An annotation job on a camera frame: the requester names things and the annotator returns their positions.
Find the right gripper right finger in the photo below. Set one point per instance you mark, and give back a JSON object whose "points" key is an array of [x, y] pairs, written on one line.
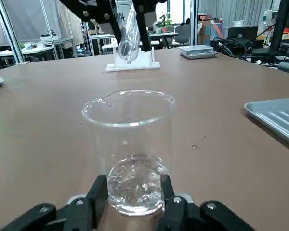
{"points": [[180, 216]]}

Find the aluminium frame post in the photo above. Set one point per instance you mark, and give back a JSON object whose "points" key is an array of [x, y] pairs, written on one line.
{"points": [[13, 41], [194, 21]]}

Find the cardboard box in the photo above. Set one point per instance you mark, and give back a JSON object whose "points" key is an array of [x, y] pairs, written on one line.
{"points": [[208, 32]]}

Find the silver digital scale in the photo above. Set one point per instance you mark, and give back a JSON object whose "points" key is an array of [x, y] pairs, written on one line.
{"points": [[197, 52]]}

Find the ribbed metal tray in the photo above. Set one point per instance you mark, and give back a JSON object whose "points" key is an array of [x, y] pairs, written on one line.
{"points": [[279, 118]]}

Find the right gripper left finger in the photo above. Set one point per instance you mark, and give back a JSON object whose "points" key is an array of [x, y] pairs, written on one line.
{"points": [[82, 214]]}

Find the clear glass beaker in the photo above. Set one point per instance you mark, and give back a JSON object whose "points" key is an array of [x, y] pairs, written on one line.
{"points": [[125, 137]]}

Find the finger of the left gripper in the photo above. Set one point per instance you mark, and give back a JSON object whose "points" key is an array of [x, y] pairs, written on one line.
{"points": [[103, 12], [140, 14]]}

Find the green potted plant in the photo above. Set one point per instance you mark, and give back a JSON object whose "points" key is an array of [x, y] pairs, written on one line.
{"points": [[165, 20]]}

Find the clear glass test tube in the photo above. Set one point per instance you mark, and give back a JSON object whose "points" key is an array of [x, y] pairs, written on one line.
{"points": [[130, 36]]}

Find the clear plastic bottle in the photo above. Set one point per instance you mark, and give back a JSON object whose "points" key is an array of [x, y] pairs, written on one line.
{"points": [[266, 22]]}

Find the black monitor with stand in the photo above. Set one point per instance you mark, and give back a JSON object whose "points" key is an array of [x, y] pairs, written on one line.
{"points": [[280, 24]]}

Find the grey office chair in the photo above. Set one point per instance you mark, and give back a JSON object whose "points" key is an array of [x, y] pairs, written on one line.
{"points": [[181, 36]]}

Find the white test tube rack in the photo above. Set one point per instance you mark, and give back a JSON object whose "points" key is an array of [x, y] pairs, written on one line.
{"points": [[144, 63]]}

